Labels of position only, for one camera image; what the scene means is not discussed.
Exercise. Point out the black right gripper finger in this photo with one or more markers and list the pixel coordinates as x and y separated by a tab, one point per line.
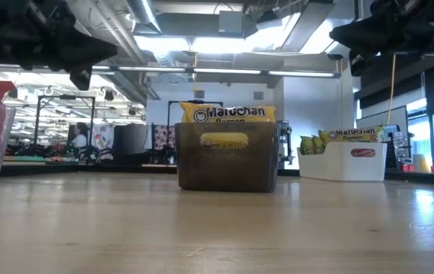
361	36
359	61

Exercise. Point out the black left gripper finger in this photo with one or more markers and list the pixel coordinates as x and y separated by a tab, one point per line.
80	78
83	47

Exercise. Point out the white plastic bin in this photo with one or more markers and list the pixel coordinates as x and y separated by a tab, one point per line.
327	167

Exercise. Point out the yellow Maruchan ramen pack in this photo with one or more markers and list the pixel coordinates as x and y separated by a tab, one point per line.
228	113

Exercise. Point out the grey plastic bin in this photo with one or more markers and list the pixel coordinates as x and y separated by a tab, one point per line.
202	171

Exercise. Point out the patterned fabric panel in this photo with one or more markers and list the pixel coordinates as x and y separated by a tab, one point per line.
163	142
101	137

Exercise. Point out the dark grey cabinet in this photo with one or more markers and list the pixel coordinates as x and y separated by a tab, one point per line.
131	142

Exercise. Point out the black equipment stand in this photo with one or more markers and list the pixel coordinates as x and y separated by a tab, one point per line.
283	144

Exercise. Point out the grey ceiling box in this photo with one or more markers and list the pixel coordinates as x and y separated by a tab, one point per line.
231	23

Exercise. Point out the long ceiling light bar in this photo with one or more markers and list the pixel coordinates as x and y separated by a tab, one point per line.
221	71

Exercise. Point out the silver spiral ceiling duct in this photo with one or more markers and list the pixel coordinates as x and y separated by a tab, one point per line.
125	85

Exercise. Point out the silver rectangular ceiling duct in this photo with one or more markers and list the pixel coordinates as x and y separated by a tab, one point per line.
316	34

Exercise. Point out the grey wall panel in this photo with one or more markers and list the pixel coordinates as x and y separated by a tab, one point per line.
373	118

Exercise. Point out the silver round ceiling duct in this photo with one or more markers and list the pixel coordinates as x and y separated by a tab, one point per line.
144	15

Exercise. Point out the black table frame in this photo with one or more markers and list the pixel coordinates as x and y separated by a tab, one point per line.
87	170

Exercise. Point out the grey wall vent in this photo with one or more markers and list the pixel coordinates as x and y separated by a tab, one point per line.
199	94
258	95

